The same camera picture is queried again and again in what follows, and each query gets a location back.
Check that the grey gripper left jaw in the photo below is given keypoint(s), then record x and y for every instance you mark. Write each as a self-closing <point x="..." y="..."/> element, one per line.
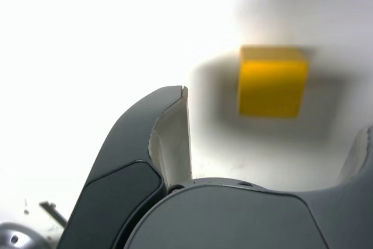
<point x="122" y="173"/>

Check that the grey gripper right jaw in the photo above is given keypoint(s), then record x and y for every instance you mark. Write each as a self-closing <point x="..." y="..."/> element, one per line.
<point x="233" y="220"/>

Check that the yellow cube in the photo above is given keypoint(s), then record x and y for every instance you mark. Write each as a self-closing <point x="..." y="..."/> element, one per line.
<point x="272" y="85"/>

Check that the small metal bracket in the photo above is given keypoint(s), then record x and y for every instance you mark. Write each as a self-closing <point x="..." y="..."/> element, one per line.
<point x="54" y="212"/>

